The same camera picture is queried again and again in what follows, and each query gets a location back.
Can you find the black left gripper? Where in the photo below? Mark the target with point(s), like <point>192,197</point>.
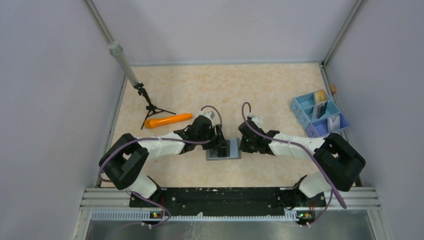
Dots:
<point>219,142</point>

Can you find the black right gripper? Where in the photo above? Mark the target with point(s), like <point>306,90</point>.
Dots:
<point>246,149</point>

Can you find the black card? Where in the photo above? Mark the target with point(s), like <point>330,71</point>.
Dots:
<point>218,153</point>
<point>319,110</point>

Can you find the grey leather card holder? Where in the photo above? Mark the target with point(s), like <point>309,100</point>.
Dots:
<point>234,150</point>

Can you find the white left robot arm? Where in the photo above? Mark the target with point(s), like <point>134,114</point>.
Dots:
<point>123,162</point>

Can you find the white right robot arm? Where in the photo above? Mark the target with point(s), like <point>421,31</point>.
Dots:
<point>338,163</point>

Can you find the gold card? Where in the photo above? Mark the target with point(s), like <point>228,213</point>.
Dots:
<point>319,96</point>

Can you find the white patterned card in box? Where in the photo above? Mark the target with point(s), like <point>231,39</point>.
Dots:
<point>333,123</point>

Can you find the orange toy microphone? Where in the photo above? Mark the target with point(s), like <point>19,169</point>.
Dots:
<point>158,122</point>

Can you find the blue compartment organizer box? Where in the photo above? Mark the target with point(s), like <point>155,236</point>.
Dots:
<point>302,107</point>

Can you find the black tripod microphone stand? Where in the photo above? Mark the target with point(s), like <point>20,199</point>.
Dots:
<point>116,51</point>

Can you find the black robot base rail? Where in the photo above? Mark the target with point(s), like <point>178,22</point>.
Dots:
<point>230,201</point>

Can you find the small orange wall object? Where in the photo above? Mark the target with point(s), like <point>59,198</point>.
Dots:
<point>332,88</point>

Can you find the white slotted cable duct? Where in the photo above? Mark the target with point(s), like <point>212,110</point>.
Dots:
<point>147,215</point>

